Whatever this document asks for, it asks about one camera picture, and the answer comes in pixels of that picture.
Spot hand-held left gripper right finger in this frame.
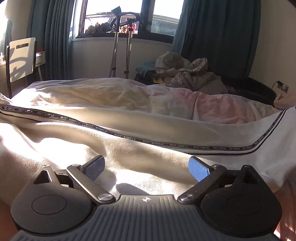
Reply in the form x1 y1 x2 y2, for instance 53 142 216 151
177 156 262 205

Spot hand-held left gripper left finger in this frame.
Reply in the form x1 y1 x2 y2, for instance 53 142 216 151
33 155 116 204

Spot cream pants with black stripe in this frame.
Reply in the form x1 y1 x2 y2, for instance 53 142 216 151
0 93 296 204

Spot bed with pink sheet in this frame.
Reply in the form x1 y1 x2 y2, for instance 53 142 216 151
0 77 296 241

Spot black sofa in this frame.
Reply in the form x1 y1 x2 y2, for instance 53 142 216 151
134 72 277 107

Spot grey puffer jacket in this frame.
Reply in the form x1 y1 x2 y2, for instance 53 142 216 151
154 51 229 95

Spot pink pillow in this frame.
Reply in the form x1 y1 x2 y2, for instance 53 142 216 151
274 94 296 110

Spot teal cloth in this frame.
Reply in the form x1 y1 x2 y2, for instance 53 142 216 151
135 61 160 78

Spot standing garment steamer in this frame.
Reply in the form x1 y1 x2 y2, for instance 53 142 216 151
108 6 143 80

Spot small white side table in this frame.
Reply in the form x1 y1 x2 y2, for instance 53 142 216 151
35 49 47 81

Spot white dressing table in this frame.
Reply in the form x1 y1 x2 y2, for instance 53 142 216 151
0 61 8 93

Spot white-backed chair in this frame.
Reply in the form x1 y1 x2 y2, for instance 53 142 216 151
5 37 39 99

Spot teal curtain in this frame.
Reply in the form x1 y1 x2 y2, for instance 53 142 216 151
172 0 259 79
26 0 88 82

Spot dark-framed window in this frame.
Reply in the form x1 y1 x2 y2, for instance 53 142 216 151
72 0 186 44

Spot dressing table mirror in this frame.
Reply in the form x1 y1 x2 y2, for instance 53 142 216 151
0 0 14 54

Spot wall outlet with plug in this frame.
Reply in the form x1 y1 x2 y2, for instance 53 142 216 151
272 80 290 93

